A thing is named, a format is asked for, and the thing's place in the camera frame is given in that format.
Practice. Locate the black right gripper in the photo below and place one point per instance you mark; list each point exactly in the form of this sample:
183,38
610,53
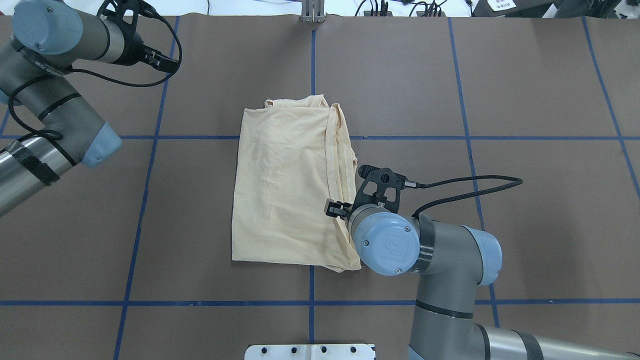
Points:
334,208

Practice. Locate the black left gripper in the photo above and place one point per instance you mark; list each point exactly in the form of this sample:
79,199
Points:
131,53

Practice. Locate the beige long-sleeve graphic t-shirt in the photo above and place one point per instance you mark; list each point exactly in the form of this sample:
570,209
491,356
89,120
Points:
293,155

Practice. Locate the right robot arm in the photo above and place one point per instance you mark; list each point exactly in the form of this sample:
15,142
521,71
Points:
452,261

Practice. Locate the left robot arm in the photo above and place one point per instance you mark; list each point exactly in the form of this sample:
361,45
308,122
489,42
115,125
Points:
62,129

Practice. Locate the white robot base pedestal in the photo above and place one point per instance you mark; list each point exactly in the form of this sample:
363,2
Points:
331,351

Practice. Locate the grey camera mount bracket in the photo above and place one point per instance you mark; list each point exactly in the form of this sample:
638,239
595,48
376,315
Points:
313,11

